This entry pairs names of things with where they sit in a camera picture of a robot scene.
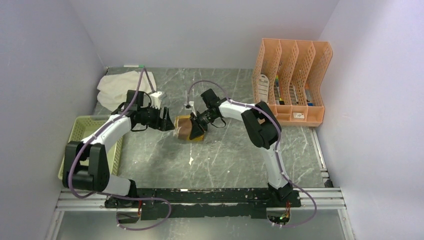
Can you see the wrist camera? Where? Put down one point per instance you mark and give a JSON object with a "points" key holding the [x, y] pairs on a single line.
{"points": [[190, 107], [157, 98]]}

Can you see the white towel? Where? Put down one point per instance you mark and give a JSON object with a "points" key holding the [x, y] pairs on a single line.
{"points": [[113, 88]]}

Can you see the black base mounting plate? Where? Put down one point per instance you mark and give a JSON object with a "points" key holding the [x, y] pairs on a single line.
{"points": [[204, 202]]}

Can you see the aluminium frame rails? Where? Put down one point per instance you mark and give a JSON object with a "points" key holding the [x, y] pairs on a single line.
{"points": [[321, 198]]}

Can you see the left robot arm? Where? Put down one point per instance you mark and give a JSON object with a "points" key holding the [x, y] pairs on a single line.
{"points": [[85, 164]]}

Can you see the yellow brown bear towel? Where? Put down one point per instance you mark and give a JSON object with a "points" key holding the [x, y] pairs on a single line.
{"points": [[183, 128]]}

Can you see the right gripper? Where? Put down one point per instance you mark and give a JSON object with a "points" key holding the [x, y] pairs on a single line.
{"points": [[197, 129]]}

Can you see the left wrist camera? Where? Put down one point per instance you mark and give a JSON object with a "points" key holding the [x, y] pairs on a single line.
{"points": [[157, 98]]}

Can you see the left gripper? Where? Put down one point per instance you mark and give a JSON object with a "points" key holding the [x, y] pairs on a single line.
{"points": [[158, 123]]}

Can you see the small white box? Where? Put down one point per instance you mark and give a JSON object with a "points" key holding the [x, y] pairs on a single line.
{"points": [[298, 115]]}

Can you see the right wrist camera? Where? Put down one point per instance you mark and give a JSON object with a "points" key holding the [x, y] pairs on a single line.
{"points": [[190, 107]]}

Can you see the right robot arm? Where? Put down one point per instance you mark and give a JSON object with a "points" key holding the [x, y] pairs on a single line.
{"points": [[263, 130]]}

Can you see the white tag in organizer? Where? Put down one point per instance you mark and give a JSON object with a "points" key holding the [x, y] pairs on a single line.
{"points": [[263, 88]]}

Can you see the orange file organizer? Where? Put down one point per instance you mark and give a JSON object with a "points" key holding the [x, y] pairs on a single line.
{"points": [[295, 69]]}

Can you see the white green marker pen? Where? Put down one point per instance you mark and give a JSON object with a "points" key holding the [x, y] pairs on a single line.
{"points": [[133, 66]]}

